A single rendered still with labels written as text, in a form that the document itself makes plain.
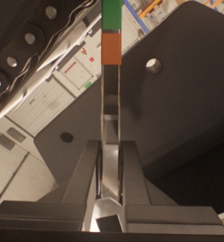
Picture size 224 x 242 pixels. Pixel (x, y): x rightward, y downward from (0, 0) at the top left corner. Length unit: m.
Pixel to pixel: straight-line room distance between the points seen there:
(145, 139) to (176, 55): 0.10
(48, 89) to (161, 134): 10.28
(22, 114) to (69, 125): 11.66
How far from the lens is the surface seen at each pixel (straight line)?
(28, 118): 11.86
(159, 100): 0.20
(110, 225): 0.31
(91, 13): 1.11
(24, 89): 0.83
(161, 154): 0.26
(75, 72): 9.72
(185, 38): 0.19
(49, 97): 10.62
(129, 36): 9.24
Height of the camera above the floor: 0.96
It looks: 21 degrees up
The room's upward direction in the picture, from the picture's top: 134 degrees clockwise
